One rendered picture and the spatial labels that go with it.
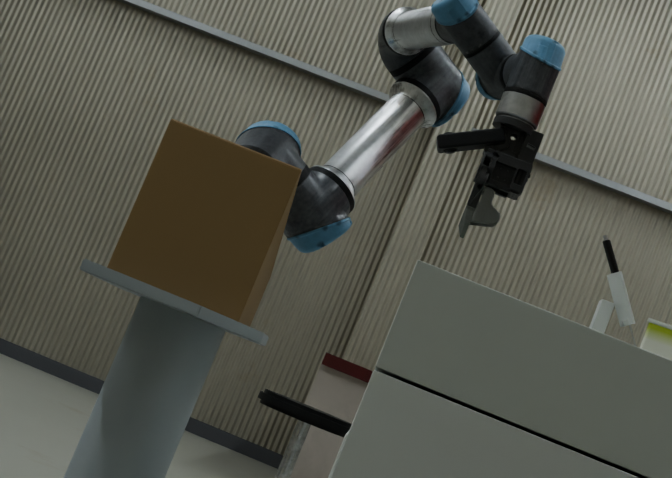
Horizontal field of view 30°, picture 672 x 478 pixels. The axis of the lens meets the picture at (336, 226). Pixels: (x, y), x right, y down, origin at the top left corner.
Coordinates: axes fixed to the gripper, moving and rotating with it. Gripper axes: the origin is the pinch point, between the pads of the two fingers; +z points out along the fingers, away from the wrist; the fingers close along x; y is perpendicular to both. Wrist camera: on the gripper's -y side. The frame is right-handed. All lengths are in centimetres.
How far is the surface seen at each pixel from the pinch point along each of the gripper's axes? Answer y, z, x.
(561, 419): 19, 26, -50
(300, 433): -21, 48, 217
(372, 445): -1, 37, -50
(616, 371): 24, 18, -50
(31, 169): -357, -55, 877
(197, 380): -32, 40, 9
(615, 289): 24.4, 3.2, -19.2
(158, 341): -40, 36, 4
